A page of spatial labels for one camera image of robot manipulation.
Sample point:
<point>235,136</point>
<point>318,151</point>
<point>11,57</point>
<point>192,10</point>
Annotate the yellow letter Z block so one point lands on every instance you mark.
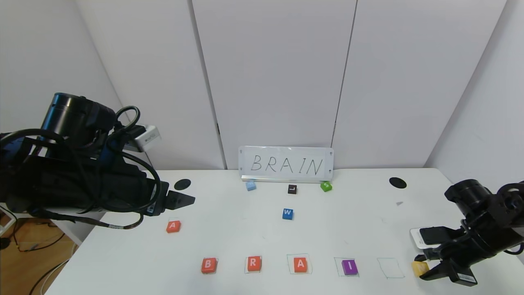
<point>419,268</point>

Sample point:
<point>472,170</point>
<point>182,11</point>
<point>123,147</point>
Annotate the black round floor object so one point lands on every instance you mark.
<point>4,243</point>

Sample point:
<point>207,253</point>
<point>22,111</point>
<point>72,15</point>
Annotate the light blue letter block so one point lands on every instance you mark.
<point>251,185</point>

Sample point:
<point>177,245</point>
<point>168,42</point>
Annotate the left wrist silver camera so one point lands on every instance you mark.
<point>148,137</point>

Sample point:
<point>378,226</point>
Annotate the purple letter I block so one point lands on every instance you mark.
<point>349,266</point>

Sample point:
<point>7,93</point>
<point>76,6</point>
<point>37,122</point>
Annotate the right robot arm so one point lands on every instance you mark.
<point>487,209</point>

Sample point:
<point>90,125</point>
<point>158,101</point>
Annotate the white shelf unit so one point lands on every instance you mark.
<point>8,219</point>

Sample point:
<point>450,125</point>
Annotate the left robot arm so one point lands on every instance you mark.
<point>73,180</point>

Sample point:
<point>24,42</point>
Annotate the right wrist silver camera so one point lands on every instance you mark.
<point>415,238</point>

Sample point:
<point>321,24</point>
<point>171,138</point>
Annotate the black round table grommet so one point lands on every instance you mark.
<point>397,182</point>
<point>182,184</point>

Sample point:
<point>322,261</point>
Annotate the orange letter B block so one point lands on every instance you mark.
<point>208,265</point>

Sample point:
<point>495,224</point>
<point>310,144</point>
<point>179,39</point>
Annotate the blue letter W block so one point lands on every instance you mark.
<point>287,213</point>

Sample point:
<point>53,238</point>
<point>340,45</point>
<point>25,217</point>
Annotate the orange letter R block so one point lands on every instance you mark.
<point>254,264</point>

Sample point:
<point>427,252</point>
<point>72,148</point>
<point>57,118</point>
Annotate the black letter L block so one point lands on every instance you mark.
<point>292,189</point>

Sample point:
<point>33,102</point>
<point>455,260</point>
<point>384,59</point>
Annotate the green letter S block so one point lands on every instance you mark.
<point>326,186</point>

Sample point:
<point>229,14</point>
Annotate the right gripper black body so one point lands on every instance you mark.
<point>459,273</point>

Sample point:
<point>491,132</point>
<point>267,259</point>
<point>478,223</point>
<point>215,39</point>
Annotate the white BRAIN sign board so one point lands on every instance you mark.
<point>286,164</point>

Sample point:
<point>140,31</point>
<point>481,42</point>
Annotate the orange letter A block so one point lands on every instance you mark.
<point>173,226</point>
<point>300,264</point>

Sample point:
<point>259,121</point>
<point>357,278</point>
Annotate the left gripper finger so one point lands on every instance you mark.
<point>180,200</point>

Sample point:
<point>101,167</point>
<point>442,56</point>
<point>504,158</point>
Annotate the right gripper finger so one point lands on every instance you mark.
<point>450,272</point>
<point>425,256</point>

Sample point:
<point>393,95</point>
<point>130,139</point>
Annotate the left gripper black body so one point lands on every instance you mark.
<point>159,197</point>

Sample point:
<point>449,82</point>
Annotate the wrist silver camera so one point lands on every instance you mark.
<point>148,137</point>
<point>415,238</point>

